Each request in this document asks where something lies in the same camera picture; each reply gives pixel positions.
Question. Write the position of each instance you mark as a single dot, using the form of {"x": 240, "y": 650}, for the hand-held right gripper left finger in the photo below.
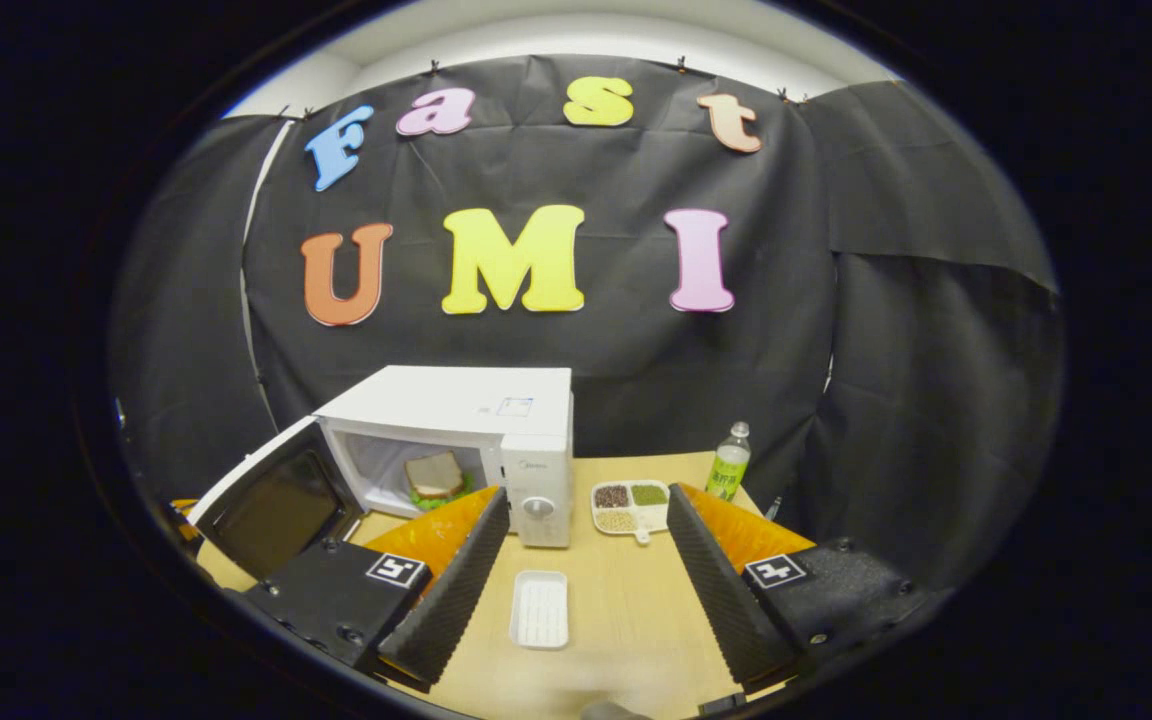
{"x": 451, "y": 595}

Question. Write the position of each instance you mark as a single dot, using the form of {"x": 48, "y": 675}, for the white microwave oven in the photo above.
{"x": 456, "y": 405}

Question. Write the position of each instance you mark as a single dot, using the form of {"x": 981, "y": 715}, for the black backdrop cloth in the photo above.
{"x": 586, "y": 370}

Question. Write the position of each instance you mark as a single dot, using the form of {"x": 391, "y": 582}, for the green label drink bottle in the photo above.
{"x": 728, "y": 470}

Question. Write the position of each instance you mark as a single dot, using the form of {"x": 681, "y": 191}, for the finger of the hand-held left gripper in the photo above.
{"x": 184, "y": 518}

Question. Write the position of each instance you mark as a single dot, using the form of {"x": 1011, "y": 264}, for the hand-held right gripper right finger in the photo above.
{"x": 721, "y": 590}

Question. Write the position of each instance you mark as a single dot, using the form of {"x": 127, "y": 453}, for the white divided bean dish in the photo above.
{"x": 631, "y": 508}

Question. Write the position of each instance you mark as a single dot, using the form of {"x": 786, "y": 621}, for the bread and lettuce sandwich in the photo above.
{"x": 434, "y": 475}

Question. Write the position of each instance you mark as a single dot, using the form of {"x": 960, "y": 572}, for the small white ribbed tray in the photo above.
{"x": 539, "y": 610}

